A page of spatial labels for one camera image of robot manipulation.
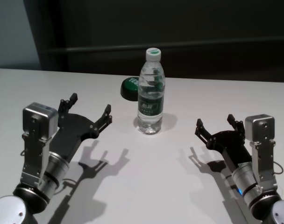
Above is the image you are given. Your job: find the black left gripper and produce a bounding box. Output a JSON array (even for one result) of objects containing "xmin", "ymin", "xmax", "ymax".
[{"xmin": 49, "ymin": 92, "xmax": 113, "ymax": 162}]

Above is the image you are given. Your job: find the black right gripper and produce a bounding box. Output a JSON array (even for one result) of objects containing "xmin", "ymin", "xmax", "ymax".
[{"xmin": 195, "ymin": 114, "xmax": 253, "ymax": 168}]

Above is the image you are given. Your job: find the clear water bottle green label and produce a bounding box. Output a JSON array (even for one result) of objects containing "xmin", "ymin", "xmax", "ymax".
[{"xmin": 137, "ymin": 47, "xmax": 166, "ymax": 136}]

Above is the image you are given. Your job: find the green YES button black base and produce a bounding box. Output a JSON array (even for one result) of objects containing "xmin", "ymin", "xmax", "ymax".
[{"xmin": 120, "ymin": 77, "xmax": 141, "ymax": 102}]

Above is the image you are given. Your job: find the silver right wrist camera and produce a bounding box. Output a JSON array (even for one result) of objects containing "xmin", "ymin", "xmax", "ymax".
[{"xmin": 244, "ymin": 113, "xmax": 277, "ymax": 188}]

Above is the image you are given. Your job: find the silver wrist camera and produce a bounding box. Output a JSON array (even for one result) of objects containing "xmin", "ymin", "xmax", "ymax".
[
  {"xmin": 21, "ymin": 102, "xmax": 59, "ymax": 188},
  {"xmin": 244, "ymin": 113, "xmax": 277, "ymax": 188}
]

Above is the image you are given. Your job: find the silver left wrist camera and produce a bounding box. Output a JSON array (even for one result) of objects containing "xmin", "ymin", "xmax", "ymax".
[{"xmin": 21, "ymin": 102, "xmax": 59, "ymax": 188}]

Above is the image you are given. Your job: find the thin left wrist camera cable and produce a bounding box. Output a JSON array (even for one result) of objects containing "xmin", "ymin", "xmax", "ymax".
[{"xmin": 20, "ymin": 148, "xmax": 76, "ymax": 189}]

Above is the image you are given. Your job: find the thin wrist camera cable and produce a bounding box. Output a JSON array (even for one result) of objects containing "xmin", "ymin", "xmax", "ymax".
[
  {"xmin": 20, "ymin": 148, "xmax": 76, "ymax": 189},
  {"xmin": 271, "ymin": 160, "xmax": 284, "ymax": 175}
]

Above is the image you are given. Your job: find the thin right wrist camera cable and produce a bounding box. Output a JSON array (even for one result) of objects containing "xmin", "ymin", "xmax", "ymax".
[{"xmin": 271, "ymin": 160, "xmax": 284, "ymax": 175}]

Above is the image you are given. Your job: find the grey horizontal wall rail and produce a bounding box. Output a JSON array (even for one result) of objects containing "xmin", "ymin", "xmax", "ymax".
[{"xmin": 43, "ymin": 45, "xmax": 284, "ymax": 54}]

